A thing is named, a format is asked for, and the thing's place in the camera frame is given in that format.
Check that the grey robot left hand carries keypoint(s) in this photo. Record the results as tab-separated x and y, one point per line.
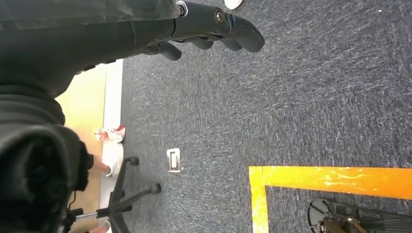
96	35

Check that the person's foot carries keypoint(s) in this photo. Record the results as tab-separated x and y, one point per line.
101	228
112	157

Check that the white and red shoe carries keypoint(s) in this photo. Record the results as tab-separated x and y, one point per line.
112	133

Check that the white round object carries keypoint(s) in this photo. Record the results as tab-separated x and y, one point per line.
232	3

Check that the robot left arm ribbed sleeve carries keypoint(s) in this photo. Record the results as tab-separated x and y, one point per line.
29	160

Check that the silver floor socket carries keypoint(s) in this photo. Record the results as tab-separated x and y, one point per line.
173	160

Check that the black chair castor base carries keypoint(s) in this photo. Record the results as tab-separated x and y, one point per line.
117	199

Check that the yellow floor tape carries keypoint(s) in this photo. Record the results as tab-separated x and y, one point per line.
322	180

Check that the black round stand base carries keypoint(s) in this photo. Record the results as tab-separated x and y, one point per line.
354	218

